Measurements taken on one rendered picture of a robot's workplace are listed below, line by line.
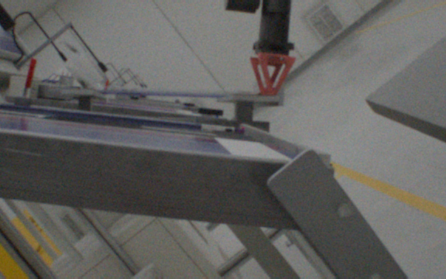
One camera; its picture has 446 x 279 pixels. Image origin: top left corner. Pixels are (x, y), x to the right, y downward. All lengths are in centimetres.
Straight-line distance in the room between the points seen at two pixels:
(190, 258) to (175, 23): 683
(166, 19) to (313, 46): 215
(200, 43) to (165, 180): 815
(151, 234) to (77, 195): 150
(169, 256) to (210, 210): 151
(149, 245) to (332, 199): 156
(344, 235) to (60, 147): 26
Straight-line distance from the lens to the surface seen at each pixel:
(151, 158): 54
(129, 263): 202
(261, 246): 149
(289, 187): 51
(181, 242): 204
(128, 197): 54
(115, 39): 870
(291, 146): 70
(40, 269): 132
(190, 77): 864
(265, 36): 114
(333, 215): 52
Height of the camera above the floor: 86
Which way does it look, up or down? 6 degrees down
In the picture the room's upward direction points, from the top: 38 degrees counter-clockwise
